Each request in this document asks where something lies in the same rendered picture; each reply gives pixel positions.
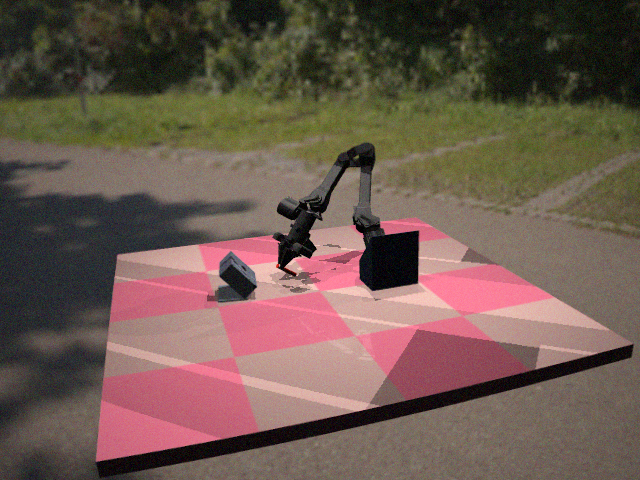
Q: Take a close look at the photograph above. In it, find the red peg with white band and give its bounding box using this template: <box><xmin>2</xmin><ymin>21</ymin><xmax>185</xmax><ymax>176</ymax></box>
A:
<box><xmin>276</xmin><ymin>264</ymin><xmax>297</xmax><ymax>277</ymax></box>

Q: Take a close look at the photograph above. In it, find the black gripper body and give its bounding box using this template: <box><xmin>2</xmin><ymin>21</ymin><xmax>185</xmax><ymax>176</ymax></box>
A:
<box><xmin>272</xmin><ymin>222</ymin><xmax>313</xmax><ymax>259</ymax></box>

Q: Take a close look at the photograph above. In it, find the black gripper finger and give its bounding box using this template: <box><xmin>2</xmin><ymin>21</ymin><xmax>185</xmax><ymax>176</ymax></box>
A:
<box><xmin>278</xmin><ymin>243</ymin><xmax>285</xmax><ymax>265</ymax></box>
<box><xmin>280</xmin><ymin>247</ymin><xmax>301</xmax><ymax>269</ymax></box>

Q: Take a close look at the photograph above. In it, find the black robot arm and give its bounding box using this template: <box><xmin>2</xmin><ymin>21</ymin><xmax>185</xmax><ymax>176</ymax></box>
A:
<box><xmin>277</xmin><ymin>143</ymin><xmax>386</xmax><ymax>247</ymax></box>

